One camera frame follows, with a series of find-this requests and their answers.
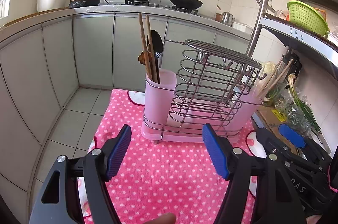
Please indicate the pink utensil cup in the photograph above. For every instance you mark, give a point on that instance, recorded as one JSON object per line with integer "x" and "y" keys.
{"x": 244, "y": 109}
{"x": 158, "y": 98}

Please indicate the green vegetables in bag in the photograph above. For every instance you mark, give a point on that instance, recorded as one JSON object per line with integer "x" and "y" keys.
{"x": 294, "y": 108}

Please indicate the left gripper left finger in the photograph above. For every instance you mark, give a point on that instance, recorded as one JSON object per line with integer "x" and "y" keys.
{"x": 58, "y": 200}

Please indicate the left hand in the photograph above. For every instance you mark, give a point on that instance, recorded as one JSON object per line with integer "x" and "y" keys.
{"x": 167, "y": 218}

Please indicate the pink utensil cup right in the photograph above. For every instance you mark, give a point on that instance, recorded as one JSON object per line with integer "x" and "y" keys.
{"x": 158, "y": 98}

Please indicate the black plastic spoon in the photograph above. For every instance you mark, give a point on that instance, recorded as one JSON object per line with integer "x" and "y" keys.
{"x": 158, "y": 49}

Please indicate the pink plastic drip tray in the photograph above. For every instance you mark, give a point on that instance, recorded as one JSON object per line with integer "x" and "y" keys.
{"x": 187, "y": 125}

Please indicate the pink polka dot blanket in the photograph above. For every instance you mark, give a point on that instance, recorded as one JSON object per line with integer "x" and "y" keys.
{"x": 154, "y": 179}

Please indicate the pink utensil cup left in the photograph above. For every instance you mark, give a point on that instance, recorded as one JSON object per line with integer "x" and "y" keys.
{"x": 244, "y": 109}

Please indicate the metal kettle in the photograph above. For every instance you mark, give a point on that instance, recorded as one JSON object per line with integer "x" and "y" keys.
{"x": 227, "y": 18}

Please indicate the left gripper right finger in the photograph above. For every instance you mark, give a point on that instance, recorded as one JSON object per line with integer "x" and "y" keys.
{"x": 276, "y": 199}

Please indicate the metal wire utensil rack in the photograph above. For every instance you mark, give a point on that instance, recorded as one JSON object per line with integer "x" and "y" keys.
{"x": 211, "y": 77}

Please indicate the black frying pan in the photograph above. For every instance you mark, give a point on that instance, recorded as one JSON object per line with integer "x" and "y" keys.
{"x": 187, "y": 4}

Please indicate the green plastic colander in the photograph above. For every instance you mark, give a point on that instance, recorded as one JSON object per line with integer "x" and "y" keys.
{"x": 308, "y": 17}

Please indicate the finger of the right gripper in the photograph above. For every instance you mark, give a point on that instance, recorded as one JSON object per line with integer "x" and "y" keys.
{"x": 294, "y": 136}
{"x": 272, "y": 145}

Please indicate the metal shelf frame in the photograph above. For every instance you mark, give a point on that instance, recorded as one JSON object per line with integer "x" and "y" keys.
{"x": 322, "y": 50}

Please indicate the brown wooden chopstick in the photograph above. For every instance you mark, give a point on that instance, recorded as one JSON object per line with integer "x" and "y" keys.
{"x": 269, "y": 85}

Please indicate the black bowl on counter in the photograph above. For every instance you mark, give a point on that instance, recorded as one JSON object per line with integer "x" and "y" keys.
{"x": 82, "y": 3}

